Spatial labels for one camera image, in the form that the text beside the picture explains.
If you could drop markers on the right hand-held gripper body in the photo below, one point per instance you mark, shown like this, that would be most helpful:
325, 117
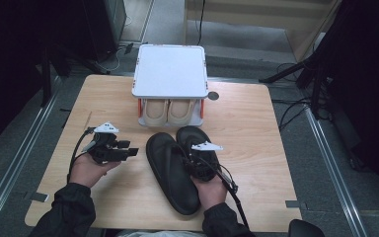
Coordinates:
204, 164

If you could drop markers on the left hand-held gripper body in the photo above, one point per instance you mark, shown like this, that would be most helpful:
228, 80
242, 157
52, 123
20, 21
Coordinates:
105, 149

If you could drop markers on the black flip-flop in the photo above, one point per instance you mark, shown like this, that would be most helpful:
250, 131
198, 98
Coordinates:
171, 174
190, 135

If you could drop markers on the cream holed clog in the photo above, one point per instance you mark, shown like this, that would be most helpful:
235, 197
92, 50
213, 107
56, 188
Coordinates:
154, 112
181, 112

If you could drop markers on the white two-tier shoe rack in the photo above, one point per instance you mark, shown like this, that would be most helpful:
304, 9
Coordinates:
169, 70

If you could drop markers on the person's left hand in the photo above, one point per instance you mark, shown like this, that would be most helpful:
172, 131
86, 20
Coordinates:
87, 171

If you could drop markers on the person's right hand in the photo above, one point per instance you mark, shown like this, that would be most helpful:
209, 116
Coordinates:
210, 194

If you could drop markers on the round grey table grommet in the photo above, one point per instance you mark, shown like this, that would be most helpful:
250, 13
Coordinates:
213, 95

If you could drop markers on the person's grey trousers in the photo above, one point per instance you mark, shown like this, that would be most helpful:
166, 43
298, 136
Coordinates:
164, 234

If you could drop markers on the grey tape strip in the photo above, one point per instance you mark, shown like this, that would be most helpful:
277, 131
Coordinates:
294, 204
39, 197

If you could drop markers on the black metal stand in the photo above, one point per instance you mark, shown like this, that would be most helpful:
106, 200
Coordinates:
47, 72

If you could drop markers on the black cabinet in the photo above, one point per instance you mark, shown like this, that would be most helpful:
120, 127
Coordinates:
107, 26

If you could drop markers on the dark rounded object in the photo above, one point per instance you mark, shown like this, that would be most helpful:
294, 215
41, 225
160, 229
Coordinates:
306, 228

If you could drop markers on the black tripod stand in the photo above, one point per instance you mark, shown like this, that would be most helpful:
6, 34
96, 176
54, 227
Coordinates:
316, 75

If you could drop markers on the metal floor rail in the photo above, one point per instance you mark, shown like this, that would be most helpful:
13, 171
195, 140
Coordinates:
23, 144
332, 168

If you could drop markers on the light wooden frame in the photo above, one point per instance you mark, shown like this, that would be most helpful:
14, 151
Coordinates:
253, 15

